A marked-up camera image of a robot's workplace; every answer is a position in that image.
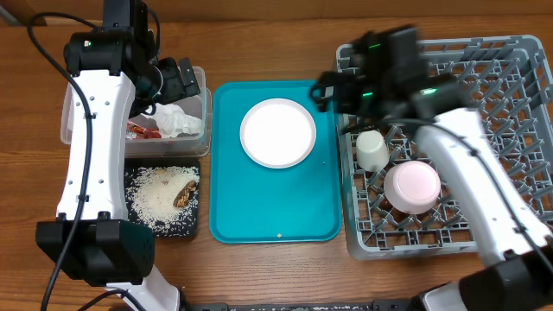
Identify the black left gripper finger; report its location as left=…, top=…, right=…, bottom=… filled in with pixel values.
left=157, top=57, right=186, bottom=104
left=179, top=58, right=200, bottom=96

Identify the white napkin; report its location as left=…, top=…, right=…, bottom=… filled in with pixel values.
left=147, top=104, right=202, bottom=138

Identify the red snack wrapper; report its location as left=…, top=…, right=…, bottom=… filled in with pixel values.
left=126, top=121, right=162, bottom=140

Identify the white cup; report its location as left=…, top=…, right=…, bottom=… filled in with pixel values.
left=356, top=130, right=390, bottom=172

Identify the large white plate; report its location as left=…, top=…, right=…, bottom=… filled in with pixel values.
left=239, top=98, right=317, bottom=169

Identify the small pink plate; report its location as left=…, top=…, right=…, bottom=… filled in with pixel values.
left=384, top=161, right=441, bottom=214

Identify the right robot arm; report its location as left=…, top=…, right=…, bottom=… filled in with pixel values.
left=309, top=71, right=552, bottom=310

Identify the clear plastic bin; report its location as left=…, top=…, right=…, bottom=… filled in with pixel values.
left=60, top=66, right=213, bottom=161

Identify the grey dish rack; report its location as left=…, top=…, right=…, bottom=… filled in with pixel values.
left=339, top=35, right=552, bottom=260

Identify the black tray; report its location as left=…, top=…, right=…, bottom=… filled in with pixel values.
left=123, top=157, right=202, bottom=239

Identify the spilled rice pile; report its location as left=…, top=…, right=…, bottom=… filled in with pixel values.
left=124, top=166, right=200, bottom=237

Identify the brown food piece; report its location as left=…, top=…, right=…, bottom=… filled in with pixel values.
left=173, top=181, right=198, bottom=208

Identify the teal plastic tray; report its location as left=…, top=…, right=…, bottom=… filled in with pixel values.
left=209, top=80, right=342, bottom=244

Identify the metal frame post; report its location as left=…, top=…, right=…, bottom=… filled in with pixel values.
left=0, top=5, right=21, bottom=27

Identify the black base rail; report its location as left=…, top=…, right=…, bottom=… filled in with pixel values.
left=181, top=299, right=420, bottom=311

